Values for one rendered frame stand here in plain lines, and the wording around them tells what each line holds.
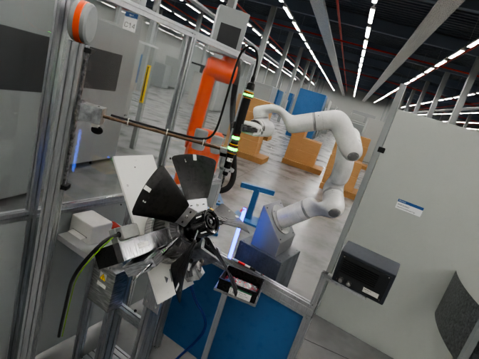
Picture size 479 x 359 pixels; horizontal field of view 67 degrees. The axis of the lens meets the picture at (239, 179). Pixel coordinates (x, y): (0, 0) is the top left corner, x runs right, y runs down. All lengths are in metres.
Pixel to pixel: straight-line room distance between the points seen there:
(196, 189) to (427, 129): 2.08
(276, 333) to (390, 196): 1.62
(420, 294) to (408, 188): 0.88
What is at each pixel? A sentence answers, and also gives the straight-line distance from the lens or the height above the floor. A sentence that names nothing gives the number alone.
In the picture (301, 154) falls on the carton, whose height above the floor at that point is 0.38.
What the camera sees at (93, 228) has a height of 0.96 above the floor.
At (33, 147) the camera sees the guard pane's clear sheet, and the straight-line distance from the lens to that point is 1.84.
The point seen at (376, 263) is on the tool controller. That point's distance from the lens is 1.83.
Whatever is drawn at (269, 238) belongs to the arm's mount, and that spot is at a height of 1.02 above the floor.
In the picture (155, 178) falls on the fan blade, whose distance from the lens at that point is 1.47.
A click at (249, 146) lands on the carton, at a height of 0.34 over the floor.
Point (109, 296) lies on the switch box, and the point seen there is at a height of 0.71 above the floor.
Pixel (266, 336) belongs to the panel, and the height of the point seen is 0.54.
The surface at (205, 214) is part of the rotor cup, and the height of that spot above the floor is 1.25.
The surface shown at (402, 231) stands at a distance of 3.30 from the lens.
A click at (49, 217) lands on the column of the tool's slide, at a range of 1.83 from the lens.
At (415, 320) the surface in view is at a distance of 3.53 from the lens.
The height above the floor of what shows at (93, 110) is 1.55.
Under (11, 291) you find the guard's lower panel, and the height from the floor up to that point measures 0.57.
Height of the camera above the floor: 1.83
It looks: 14 degrees down
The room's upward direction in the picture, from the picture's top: 17 degrees clockwise
